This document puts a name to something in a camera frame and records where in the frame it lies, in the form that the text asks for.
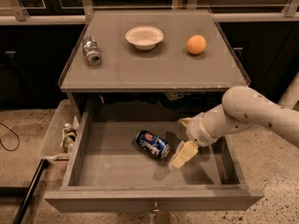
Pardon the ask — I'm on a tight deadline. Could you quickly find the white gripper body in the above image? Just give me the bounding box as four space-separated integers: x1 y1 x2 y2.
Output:
186 112 218 147

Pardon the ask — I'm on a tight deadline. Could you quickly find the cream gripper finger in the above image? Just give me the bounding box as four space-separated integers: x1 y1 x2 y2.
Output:
168 140 198 171
178 118 192 129

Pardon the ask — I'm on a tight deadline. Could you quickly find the blue pepsi can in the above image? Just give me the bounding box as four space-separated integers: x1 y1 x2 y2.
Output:
135 130 170 160

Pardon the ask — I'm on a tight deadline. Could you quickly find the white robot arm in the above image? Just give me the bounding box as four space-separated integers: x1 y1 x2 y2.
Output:
168 86 299 170

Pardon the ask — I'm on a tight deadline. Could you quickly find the open grey top drawer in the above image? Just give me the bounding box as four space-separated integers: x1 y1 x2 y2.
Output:
45 112 263 212

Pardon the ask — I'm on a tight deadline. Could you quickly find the grey cabinet counter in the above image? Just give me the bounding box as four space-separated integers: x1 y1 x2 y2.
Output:
59 9 249 104

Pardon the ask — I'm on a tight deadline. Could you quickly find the silver can on counter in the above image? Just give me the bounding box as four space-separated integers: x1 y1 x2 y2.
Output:
82 35 102 66

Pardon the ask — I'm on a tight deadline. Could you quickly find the green can in bin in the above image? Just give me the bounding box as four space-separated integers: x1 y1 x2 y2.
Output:
60 123 77 153

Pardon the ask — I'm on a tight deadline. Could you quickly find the orange fruit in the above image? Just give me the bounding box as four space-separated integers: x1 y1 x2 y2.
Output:
187 35 206 55

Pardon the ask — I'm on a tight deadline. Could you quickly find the white paper bowl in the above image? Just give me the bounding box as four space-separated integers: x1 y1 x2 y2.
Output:
125 26 164 50

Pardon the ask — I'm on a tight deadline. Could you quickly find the clear plastic bin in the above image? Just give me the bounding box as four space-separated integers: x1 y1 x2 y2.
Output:
39 100 78 163

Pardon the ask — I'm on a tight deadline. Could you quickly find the black bar on floor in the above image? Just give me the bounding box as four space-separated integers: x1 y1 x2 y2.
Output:
12 159 49 224

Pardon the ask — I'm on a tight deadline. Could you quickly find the metal drawer handle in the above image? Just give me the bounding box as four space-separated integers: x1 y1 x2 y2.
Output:
151 203 160 214

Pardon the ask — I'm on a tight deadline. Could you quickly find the black cable on floor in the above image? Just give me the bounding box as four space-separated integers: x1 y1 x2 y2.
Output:
0 121 21 152

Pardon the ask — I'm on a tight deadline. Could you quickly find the grey railing frame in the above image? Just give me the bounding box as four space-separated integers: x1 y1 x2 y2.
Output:
1 0 299 24

